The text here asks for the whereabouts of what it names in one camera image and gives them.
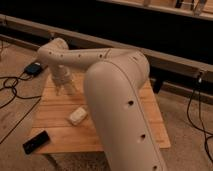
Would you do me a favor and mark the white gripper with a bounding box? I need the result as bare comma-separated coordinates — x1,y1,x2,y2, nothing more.
51,66,78,96

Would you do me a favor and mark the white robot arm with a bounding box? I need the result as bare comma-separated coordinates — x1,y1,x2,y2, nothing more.
37,38,168,171

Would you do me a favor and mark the white toy car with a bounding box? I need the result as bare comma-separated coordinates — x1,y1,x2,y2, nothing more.
68,107,87,126

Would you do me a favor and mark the wooden table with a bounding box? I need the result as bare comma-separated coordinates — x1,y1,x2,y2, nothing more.
29,73,171,154

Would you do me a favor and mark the black remote control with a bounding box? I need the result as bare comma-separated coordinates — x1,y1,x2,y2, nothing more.
23,131,50,154

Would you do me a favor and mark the black floor cable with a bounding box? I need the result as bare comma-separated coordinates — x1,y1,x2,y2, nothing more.
0,75,42,145

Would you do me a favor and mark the long wooden rail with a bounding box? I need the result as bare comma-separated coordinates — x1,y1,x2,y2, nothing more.
0,14,213,82

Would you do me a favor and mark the black hanging cable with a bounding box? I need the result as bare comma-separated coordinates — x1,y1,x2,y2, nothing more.
186,74,213,164

